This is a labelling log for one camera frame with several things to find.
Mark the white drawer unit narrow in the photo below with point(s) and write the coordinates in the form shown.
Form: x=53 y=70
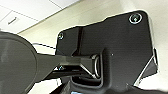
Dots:
x=23 y=15

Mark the dark robot base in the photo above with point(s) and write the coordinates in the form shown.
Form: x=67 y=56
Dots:
x=123 y=50

